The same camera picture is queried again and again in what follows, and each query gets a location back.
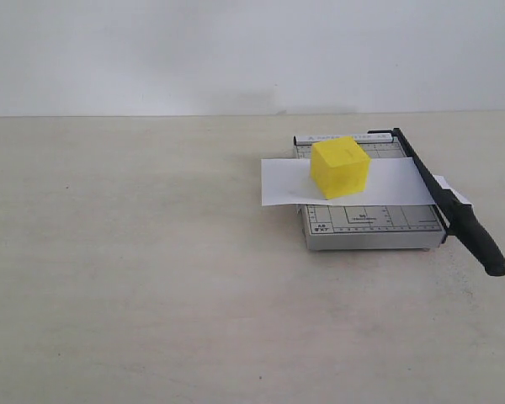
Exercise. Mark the grey paper cutter base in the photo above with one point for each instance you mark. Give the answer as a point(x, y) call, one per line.
point(329, 228)

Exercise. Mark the black cutter blade arm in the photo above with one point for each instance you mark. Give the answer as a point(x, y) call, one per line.
point(462, 220)

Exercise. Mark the yellow foam cube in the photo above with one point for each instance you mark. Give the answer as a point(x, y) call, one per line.
point(339, 167)

